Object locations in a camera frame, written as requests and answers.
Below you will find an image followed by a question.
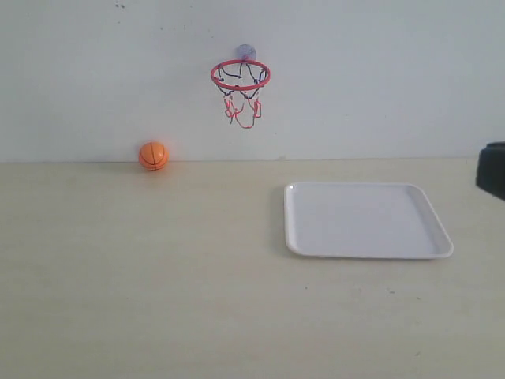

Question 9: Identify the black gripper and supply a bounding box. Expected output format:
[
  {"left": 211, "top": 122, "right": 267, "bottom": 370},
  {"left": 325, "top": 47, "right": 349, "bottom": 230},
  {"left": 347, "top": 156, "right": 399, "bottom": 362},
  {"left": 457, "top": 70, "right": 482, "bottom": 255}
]
[{"left": 475, "top": 141, "right": 505, "bottom": 201}]

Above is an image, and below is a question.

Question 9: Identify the small orange basketball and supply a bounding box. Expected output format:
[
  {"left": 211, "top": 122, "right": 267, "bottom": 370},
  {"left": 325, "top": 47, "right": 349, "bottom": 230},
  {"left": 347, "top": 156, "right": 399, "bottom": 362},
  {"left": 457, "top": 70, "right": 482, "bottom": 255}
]
[{"left": 138, "top": 141, "right": 170, "bottom": 171}]

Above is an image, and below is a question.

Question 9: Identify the red mini basketball hoop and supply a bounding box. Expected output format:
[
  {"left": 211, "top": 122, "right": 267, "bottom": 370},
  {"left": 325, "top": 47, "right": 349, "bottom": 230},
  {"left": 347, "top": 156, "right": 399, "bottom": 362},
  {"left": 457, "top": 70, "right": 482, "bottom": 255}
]
[{"left": 210, "top": 58, "right": 271, "bottom": 129}]

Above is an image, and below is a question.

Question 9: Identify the white plastic tray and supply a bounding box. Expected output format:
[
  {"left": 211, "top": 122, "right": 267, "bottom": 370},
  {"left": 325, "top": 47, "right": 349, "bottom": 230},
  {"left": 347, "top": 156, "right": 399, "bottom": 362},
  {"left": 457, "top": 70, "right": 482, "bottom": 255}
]
[{"left": 284, "top": 182, "right": 454, "bottom": 260}]

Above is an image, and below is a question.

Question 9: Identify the clear suction cup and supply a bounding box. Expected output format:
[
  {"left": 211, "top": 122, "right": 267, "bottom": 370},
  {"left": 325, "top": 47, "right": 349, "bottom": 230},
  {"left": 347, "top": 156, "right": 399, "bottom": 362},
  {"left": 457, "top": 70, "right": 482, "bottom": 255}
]
[{"left": 234, "top": 44, "right": 256, "bottom": 60}]

